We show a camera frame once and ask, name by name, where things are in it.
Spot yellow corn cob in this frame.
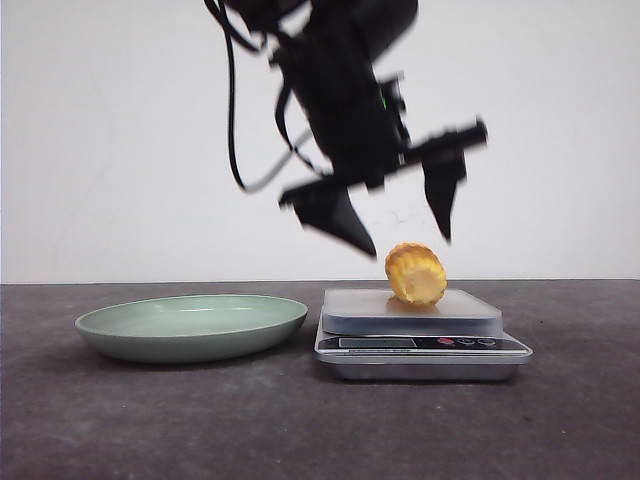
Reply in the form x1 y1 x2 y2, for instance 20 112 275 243
385 242 448 306

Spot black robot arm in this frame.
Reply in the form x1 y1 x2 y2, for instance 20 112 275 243
206 1 487 256

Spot silver digital kitchen scale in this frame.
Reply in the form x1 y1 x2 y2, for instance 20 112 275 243
314 288 533 381

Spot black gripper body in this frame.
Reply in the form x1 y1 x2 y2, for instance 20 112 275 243
269 29 489 211

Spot pale green plate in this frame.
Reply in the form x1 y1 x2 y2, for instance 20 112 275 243
75 294 308 364

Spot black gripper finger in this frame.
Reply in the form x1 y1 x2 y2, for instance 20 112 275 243
293 188 377 258
422 150 467 243

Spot black cable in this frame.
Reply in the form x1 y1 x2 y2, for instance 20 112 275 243
203 0 334 195

